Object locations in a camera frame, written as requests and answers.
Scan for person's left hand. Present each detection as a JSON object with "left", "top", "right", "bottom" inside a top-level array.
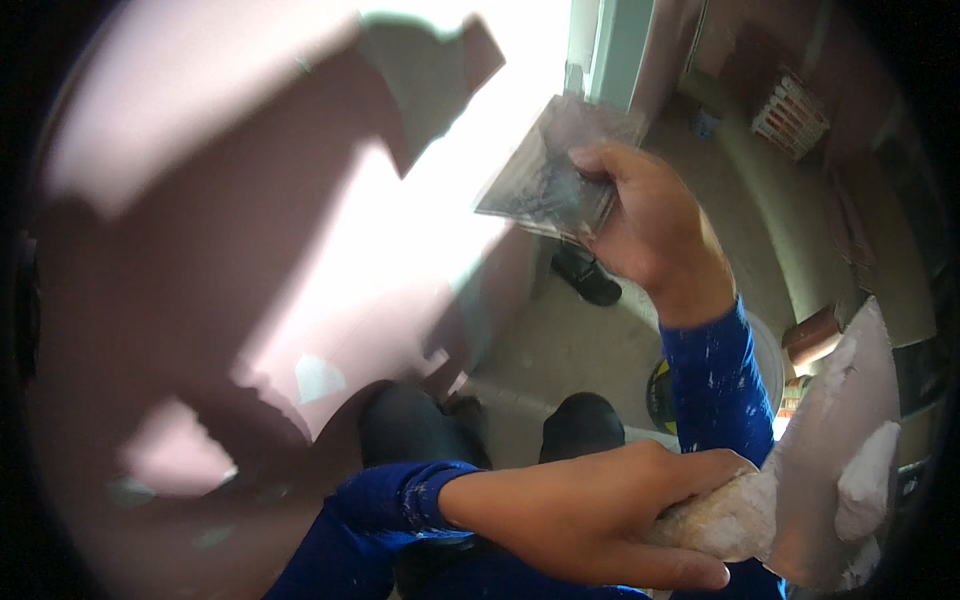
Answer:
[{"left": 438, "top": 439, "right": 760, "bottom": 594}]

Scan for person's right hand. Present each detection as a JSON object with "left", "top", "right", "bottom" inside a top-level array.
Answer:
[{"left": 568, "top": 141, "right": 738, "bottom": 329}]

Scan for wide metal putty knife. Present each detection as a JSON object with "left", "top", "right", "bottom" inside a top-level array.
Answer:
[{"left": 474, "top": 93, "right": 650, "bottom": 245}]

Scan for plaster-covered steel trowel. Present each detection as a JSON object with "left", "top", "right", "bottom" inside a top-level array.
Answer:
[{"left": 648, "top": 296, "right": 903, "bottom": 594}]

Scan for white bucket yellow black label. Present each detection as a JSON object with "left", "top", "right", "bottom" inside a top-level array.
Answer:
[{"left": 646, "top": 311, "right": 786, "bottom": 438}]

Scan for stack of red white boxes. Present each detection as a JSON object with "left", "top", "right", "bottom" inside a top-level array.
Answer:
[{"left": 751, "top": 67, "right": 831, "bottom": 161}]

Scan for person's legs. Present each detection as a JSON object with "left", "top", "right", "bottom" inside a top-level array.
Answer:
[{"left": 358, "top": 381, "right": 627, "bottom": 472}]

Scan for pale green door frame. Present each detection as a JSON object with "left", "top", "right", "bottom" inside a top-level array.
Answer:
[{"left": 564, "top": 0, "right": 655, "bottom": 114}]

